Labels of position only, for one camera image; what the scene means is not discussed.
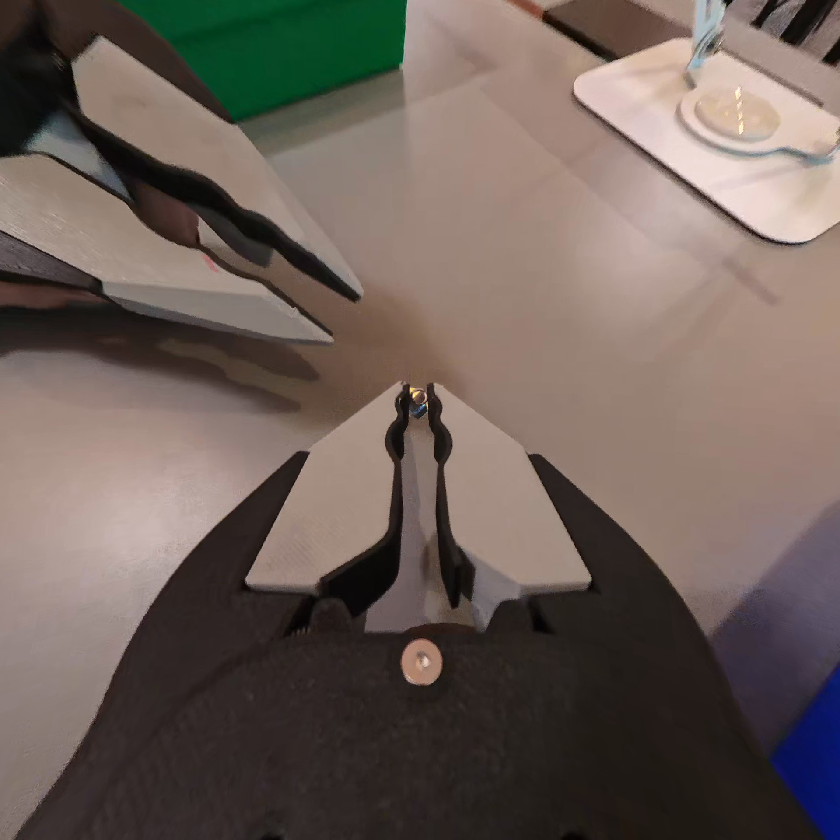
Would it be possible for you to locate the person's left hand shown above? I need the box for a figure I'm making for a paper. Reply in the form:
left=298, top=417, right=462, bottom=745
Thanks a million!
left=128, top=180, right=202, bottom=249

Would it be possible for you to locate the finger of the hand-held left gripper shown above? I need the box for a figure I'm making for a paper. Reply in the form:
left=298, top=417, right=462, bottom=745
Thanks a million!
left=71, top=35, right=364, bottom=304
left=0, top=153, right=336, bottom=345

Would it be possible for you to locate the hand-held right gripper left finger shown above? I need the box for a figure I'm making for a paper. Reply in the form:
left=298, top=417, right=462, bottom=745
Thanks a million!
left=245, top=382, right=409, bottom=616

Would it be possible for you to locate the black rectangular pad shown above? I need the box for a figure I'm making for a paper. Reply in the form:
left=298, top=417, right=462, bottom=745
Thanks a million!
left=545, top=0, right=693, bottom=63

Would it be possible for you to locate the white folding stand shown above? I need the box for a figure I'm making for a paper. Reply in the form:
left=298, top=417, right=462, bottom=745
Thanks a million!
left=573, top=0, right=840, bottom=245

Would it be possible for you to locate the blue plastic bin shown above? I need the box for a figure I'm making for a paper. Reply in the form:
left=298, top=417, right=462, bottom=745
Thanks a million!
left=771, top=663, right=840, bottom=840

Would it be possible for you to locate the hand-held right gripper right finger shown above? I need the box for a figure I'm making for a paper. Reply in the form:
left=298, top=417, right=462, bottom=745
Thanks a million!
left=427, top=382, right=593, bottom=609

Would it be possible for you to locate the green plastic bin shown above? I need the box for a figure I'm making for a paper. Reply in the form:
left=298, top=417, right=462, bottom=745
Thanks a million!
left=118, top=0, right=408, bottom=123

